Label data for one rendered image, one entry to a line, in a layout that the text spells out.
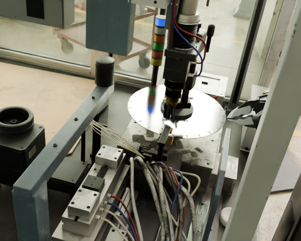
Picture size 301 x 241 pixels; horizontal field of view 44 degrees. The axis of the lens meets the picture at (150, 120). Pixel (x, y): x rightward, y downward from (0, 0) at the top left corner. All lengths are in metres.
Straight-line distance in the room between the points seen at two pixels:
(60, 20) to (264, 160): 0.70
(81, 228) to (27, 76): 1.00
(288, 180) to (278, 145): 2.14
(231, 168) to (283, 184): 1.35
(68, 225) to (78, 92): 0.82
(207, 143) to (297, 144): 1.82
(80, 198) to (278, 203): 1.68
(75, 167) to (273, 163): 0.77
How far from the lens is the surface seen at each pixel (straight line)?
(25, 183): 0.82
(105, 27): 0.94
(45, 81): 1.80
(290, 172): 2.73
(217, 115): 1.28
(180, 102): 1.16
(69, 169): 1.17
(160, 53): 1.48
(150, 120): 1.19
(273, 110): 0.49
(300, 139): 3.14
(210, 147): 1.29
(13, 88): 1.75
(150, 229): 1.12
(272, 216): 2.38
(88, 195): 1.00
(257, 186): 0.56
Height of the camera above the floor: 1.60
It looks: 33 degrees down
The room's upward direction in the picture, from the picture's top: 7 degrees clockwise
